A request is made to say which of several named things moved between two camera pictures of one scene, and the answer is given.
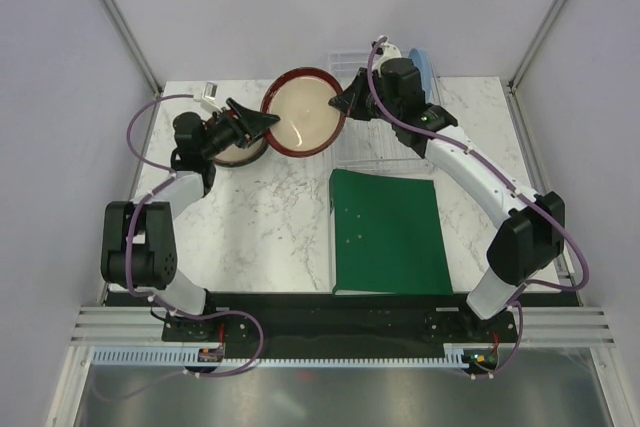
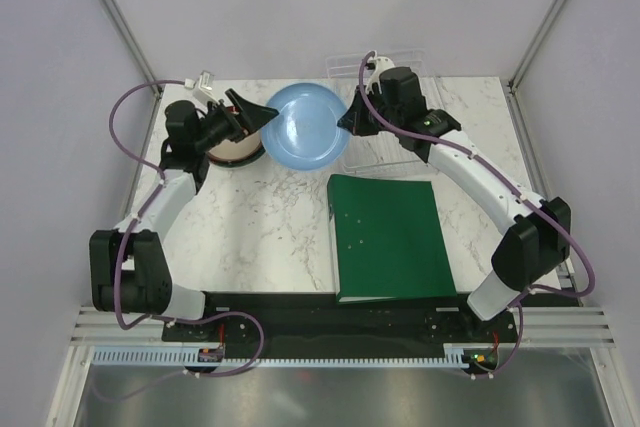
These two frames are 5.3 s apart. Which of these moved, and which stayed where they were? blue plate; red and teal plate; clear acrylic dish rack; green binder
Moved: blue plate
Stayed: green binder; clear acrylic dish rack; red and teal plate
